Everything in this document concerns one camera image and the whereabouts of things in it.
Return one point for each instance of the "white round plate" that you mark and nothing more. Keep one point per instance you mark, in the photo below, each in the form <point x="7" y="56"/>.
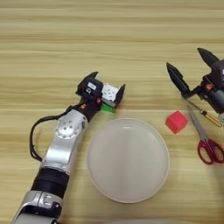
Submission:
<point x="128" y="160"/>

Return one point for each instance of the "red cube block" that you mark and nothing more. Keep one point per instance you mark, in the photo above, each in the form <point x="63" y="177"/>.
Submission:
<point x="176" y="122"/>

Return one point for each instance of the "left black box white label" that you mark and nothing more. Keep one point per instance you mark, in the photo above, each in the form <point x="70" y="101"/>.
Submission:
<point x="90" y="87"/>

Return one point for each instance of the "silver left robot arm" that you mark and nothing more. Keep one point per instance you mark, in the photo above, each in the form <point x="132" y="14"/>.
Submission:
<point x="62" y="145"/>

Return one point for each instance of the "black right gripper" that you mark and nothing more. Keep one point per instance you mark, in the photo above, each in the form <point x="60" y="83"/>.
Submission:
<point x="215" y="99"/>

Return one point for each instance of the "multicoloured puzzle cube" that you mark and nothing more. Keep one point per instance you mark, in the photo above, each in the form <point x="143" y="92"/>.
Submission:
<point x="109" y="92"/>

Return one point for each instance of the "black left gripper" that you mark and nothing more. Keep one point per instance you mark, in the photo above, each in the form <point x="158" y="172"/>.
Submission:
<point x="89" y="109"/>

